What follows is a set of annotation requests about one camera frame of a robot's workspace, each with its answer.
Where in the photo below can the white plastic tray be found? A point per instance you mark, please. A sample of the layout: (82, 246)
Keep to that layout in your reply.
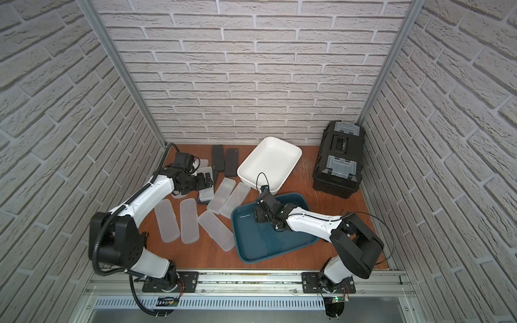
(271, 162)

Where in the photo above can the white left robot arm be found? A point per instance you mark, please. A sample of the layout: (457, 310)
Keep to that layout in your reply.
(117, 246)

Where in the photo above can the clear pencil case rounded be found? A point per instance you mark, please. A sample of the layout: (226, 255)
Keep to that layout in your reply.
(189, 226)
(201, 164)
(167, 223)

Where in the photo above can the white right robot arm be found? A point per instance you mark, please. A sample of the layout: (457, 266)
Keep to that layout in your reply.
(358, 247)

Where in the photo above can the black pencil case far right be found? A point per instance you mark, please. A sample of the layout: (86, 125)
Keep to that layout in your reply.
(231, 162)

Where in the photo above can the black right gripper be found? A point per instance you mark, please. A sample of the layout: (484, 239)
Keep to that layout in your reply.
(258, 214)

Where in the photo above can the clear pencil case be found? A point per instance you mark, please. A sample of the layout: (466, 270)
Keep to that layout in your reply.
(217, 230)
(221, 195)
(206, 194)
(235, 200)

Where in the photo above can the black pencil case far left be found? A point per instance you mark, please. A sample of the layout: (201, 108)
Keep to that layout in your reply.
(218, 158)

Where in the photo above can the black pencil case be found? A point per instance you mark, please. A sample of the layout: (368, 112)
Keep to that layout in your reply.
(218, 158)
(231, 162)

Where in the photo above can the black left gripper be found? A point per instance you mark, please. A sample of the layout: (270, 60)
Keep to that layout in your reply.
(203, 180)

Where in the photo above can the black plastic toolbox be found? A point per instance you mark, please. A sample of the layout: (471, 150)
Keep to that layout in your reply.
(338, 168)

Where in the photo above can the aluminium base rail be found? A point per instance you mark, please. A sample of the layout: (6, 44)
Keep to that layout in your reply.
(257, 283)

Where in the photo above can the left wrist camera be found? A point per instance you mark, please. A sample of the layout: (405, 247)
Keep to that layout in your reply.
(184, 161)

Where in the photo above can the teal plastic tray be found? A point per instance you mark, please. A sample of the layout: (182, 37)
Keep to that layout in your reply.
(257, 242)

